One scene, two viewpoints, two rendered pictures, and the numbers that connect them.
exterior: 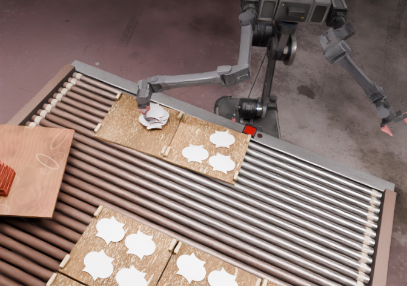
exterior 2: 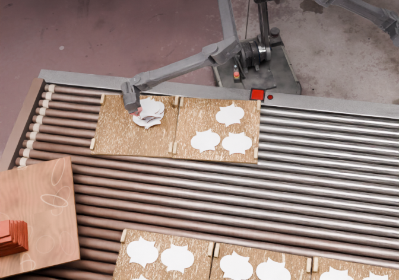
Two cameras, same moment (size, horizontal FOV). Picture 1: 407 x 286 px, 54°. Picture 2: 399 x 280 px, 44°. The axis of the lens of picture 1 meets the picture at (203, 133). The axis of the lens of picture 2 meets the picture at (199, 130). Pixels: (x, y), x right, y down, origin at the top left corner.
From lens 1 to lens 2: 35 cm
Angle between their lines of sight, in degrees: 9
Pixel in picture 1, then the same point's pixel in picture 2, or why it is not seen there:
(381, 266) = not seen: outside the picture
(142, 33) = not seen: outside the picture
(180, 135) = (183, 124)
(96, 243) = (133, 270)
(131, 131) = (129, 136)
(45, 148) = (46, 186)
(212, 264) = (257, 257)
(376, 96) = (388, 24)
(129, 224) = (160, 239)
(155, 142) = (158, 141)
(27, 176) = (40, 222)
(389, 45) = not seen: outside the picture
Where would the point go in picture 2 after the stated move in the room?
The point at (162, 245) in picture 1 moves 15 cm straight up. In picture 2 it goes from (200, 252) to (197, 242)
